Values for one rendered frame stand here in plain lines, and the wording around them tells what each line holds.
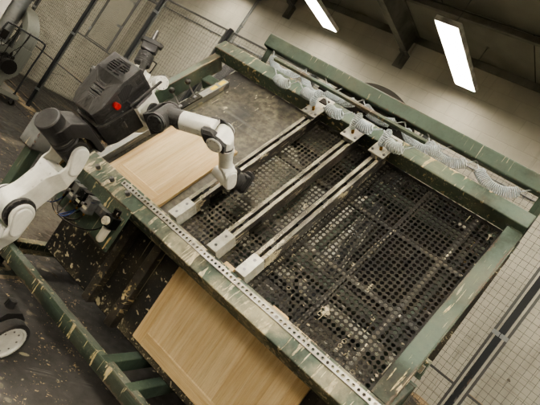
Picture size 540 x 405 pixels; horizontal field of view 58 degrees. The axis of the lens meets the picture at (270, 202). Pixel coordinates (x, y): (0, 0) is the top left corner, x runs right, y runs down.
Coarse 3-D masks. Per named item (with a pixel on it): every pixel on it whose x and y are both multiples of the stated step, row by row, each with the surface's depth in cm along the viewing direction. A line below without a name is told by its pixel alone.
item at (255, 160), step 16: (320, 112) 281; (288, 128) 278; (304, 128) 281; (272, 144) 273; (288, 144) 278; (256, 160) 262; (208, 192) 247; (224, 192) 256; (176, 208) 240; (192, 208) 242
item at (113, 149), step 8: (224, 80) 313; (208, 88) 307; (216, 88) 307; (224, 88) 312; (208, 96) 305; (192, 104) 298; (136, 136) 279; (144, 136) 283; (112, 144) 275; (120, 144) 275; (128, 144) 277; (104, 152) 271; (112, 152) 272; (120, 152) 276
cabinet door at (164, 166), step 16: (144, 144) 278; (160, 144) 278; (176, 144) 278; (192, 144) 278; (128, 160) 269; (144, 160) 270; (160, 160) 270; (176, 160) 270; (192, 160) 270; (208, 160) 270; (128, 176) 262; (144, 176) 262; (160, 176) 262; (176, 176) 262; (192, 176) 261; (144, 192) 254; (160, 192) 254; (176, 192) 254
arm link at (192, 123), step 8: (184, 112) 214; (192, 112) 215; (184, 120) 212; (192, 120) 211; (200, 120) 210; (208, 120) 210; (216, 120) 211; (224, 120) 213; (184, 128) 213; (192, 128) 211; (200, 128) 210; (208, 128) 208; (232, 128) 214; (200, 136) 213; (208, 136) 207; (208, 144) 210; (216, 144) 208; (216, 152) 212
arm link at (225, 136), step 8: (216, 128) 213; (224, 128) 212; (216, 136) 208; (224, 136) 210; (232, 136) 214; (224, 144) 210; (232, 144) 214; (224, 152) 212; (232, 152) 216; (224, 160) 219; (232, 160) 223; (224, 168) 223
